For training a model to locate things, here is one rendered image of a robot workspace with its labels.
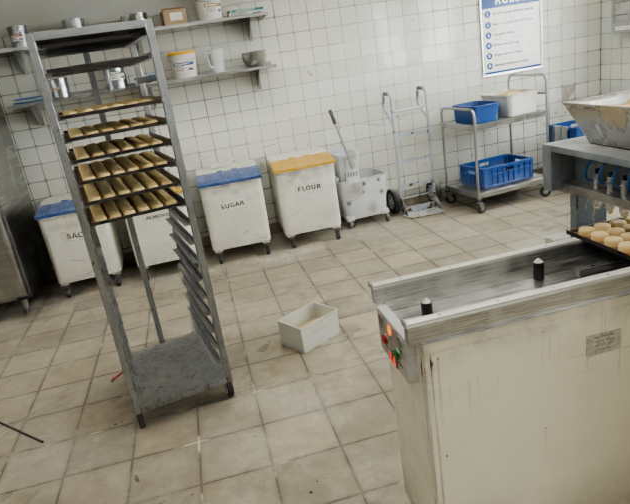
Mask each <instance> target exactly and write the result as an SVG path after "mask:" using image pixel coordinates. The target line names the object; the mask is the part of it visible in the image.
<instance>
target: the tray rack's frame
mask: <svg viewBox="0 0 630 504"><path fill-rule="evenodd" d="M145 27H146V26H145V21H144V19H143V20H134V21H126V22H118V23H110V24H102V25H93V26H85V27H77V28H69V29H61V30H52V31H44V32H36V33H32V34H33V37H34V41H35V42H36V44H37V48H38V49H40V47H39V46H40V45H48V44H56V43H63V42H71V41H79V40H86V39H94V38H102V37H110V36H117V35H125V34H133V33H139V32H141V31H142V30H143V29H145ZM129 49H130V53H131V57H138V53H137V49H136V45H135V44H134V45H133V46H131V47H129ZM134 70H135V74H136V78H140V77H143V74H142V70H141V66H140V64H138V65H136V66H134ZM88 76H89V79H90V83H91V87H92V91H93V94H94V98H95V102H96V105H102V100H101V96H100V93H99V89H98V85H97V81H96V77H95V74H94V71H93V72H88ZM138 86H139V90H140V95H141V96H148V95H147V91H146V87H145V84H138ZM127 222H128V226H129V230H130V233H131V237H132V241H133V245H134V248H135V252H136V256H137V260H138V263H139V267H140V271H141V275H142V278H143V282H144V286H145V290H146V293H147V297H148V301H149V305H150V308H151V312H152V316H153V320H154V323H155V327H156V331H157V335H158V338H159V342H160V344H156V345H153V346H150V347H147V348H144V349H141V350H137V351H134V352H132V355H133V360H134V363H135V367H136V370H137V373H138V377H139V381H140V384H141V387H142V390H143V392H141V393H138V394H137V396H138V399H139V403H140V406H141V410H142V413H143V415H144V412H147V411H150V410H152V409H155V408H158V407H161V406H164V405H166V404H169V403H172V402H175V401H178V400H181V399H183V398H186V397H189V396H192V395H195V394H197V393H200V392H203V391H206V390H209V389H212V388H214V387H217V386H220V385H224V389H225V390H226V392H227V389H226V385H225V384H226V383H227V379H226V377H225V374H224V370H223V365H219V366H217V364H216V362H215V361H214V359H213V358H212V356H211V354H210V353H209V351H208V350H207V348H206V346H205V345H204V343H203V341H202V340H201V338H200V337H199V335H198V333H197V332H194V333H191V334H188V335H185V336H182V337H178V338H175V339H172V340H169V341H166V342H165V340H164V336H163V332H162V329H161V325H160V321H159V317H158V313H157V310H156V306H155V302H154V298H153V294H152V291H151V287H150V283H149V279H148V275H147V271H146V268H145V264H144V260H143V256H142V252H141V249H140V245H139V241H138V237H137V233H136V230H135V226H134V222H133V218H132V217H131V218H127Z"/></svg>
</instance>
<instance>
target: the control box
mask: <svg viewBox="0 0 630 504"><path fill-rule="evenodd" d="M379 314H380V316H381V318H382V324H380V321H379V317H378V323H379V331H380V339H381V346H382V348H383V349H384V350H385V352H386V353H387V355H388V356H389V358H392V362H393V364H394V363H396V366H395V367H396V368H397V369H398V370H399V371H400V373H401V374H402V375H403V377H404V378H405V379H406V381H407V382H408V383H409V384H413V383H417V382H419V376H418V366H417V357H416V344H414V345H410V346H409V345H408V344H407V342H406V341H405V333H404V327H403V326H402V325H401V321H400V320H399V318H398V317H397V316H396V315H395V314H394V313H393V312H392V310H391V309H390V308H389V307H388V306H387V305H386V304H383V305H379V306H377V315H379ZM387 325H389V327H390V330H391V336H390V335H389V333H388V330H387ZM382 334H385V335H386V338H387V344H384V343H383V341H382ZM397 337H398V338H399V339H400V343H401V348H399V346H398V344H397ZM394 349H397V351H398V354H399V359H398V360H396V359H394V360H393V350H394ZM389 351H390V352H391V354H389ZM390 355H391V356H390ZM394 361H395V362H394Z"/></svg>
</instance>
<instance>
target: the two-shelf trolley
mask: <svg viewBox="0 0 630 504"><path fill-rule="evenodd" d="M527 76H543V77H544V79H545V92H537V94H545V107H546V110H540V109H536V111H535V112H533V113H529V114H524V115H520V116H515V117H498V120H496V121H492V122H487V123H482V124H477V125H476V119H475V113H474V111H473V110H472V109H470V108H455V107H443V108H442V109H441V111H440V119H441V122H440V125H441V132H442V145H443V157H444V170H445V183H446V185H445V189H446V190H445V191H444V192H445V193H444V194H445V195H446V201H447V202H448V203H449V204H452V203H454V202H455V201H456V196H455V195H454V194H452V193H450V191H452V192H455V193H459V194H462V195H465V196H469V197H472V198H476V199H477V200H476V202H477V203H475V204H476V206H477V211H478V213H480V214H483V213H484V212H485V210H486V205H485V203H483V202H481V201H482V199H481V198H485V197H489V196H493V195H497V194H501V193H505V192H509V191H513V190H517V189H521V188H524V187H528V186H532V185H536V184H540V183H543V174H537V173H533V177H531V178H530V179H526V180H523V181H519V182H515V183H511V184H507V185H503V186H499V187H496V188H492V189H488V190H482V189H480V187H479V170H478V153H477V136H476V131H478V130H483V129H487V128H492V127H497V126H501V125H506V124H509V131H510V154H513V140H512V123H515V122H520V121H524V120H529V119H534V118H538V117H543V116H546V143H549V108H548V94H549V92H548V79H547V76H546V75H545V74H544V73H531V74H511V75H509V77H508V79H507V87H508V89H510V79H511V77H527ZM443 110H457V111H470V112H471V113H472V118H473V125H471V124H463V123H456V122H455V120H451V121H446V122H443ZM444 128H449V129H458V130H467V131H473V134H474V151H475V168H476V184H477V188H474V187H470V186H466V185H463V184H462V183H461V181H460V182H456V183H452V184H448V175H447V162H446V149H445V136H444ZM550 193H551V191H549V190H546V189H544V187H542V188H541V189H540V194H541V195H542V196H543V197H547V196H549V195H550Z"/></svg>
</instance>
